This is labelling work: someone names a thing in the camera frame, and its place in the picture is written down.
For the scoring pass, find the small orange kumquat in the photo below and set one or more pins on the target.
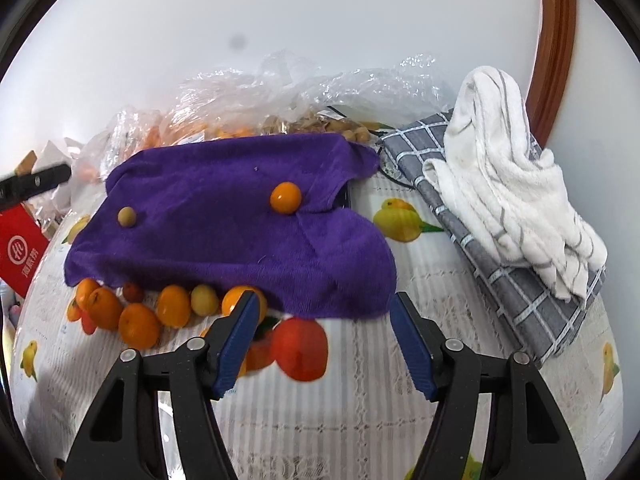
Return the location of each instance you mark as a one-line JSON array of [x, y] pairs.
[[173, 306], [286, 198], [234, 301]]

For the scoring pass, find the yellow round fruit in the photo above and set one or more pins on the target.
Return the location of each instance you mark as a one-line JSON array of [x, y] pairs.
[[204, 300]]

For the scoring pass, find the orange mandarin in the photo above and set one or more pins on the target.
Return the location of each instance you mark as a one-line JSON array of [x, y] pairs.
[[84, 289], [104, 309], [139, 326]]

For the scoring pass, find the small tan round fruit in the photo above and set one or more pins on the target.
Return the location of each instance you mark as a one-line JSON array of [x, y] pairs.
[[126, 217]]

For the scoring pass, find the grey checked cloth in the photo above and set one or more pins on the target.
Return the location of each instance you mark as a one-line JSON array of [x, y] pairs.
[[530, 320]]

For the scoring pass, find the white plastic bag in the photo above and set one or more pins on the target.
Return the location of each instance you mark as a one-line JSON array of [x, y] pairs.
[[55, 160]]

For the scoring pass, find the clear plastic bag of mandarins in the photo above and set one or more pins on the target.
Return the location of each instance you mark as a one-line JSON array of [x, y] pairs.
[[125, 135]]

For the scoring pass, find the red packet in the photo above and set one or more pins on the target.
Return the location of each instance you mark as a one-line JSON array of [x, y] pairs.
[[20, 250]]

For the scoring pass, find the fruit print tablecloth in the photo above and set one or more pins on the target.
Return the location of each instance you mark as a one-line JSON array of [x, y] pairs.
[[350, 410]]

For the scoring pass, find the small red fruit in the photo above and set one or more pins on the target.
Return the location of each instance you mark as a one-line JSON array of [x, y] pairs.
[[133, 292]]

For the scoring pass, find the purple towel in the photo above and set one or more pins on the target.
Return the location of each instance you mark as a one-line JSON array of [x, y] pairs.
[[225, 245]]

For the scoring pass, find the white striped towel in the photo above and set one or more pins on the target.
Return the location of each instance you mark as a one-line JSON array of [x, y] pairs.
[[500, 185]]

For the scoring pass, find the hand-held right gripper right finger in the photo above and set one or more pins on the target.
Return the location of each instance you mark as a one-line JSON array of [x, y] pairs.
[[412, 350]]

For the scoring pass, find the clear crumpled plastic bag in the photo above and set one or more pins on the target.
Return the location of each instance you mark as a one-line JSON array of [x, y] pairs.
[[310, 95]]

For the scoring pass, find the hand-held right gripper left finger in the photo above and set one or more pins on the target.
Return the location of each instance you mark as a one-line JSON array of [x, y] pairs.
[[240, 340]]

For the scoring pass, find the brown wooden frame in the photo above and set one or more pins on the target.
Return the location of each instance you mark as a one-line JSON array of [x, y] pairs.
[[552, 60]]

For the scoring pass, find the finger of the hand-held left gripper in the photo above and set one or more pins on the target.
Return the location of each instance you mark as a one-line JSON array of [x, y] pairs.
[[30, 185]]

